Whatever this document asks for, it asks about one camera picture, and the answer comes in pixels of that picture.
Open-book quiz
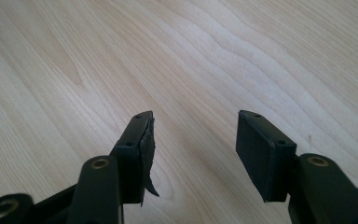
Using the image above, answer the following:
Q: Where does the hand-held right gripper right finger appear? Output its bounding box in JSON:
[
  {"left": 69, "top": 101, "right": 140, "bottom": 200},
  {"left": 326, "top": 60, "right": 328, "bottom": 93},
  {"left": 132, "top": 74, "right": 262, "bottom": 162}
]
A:
[{"left": 235, "top": 109, "right": 298, "bottom": 203}]

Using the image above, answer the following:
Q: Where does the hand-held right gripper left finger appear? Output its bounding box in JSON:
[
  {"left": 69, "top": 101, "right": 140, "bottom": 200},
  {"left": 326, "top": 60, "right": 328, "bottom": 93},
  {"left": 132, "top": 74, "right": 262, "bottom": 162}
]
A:
[{"left": 109, "top": 110, "right": 160, "bottom": 207}]

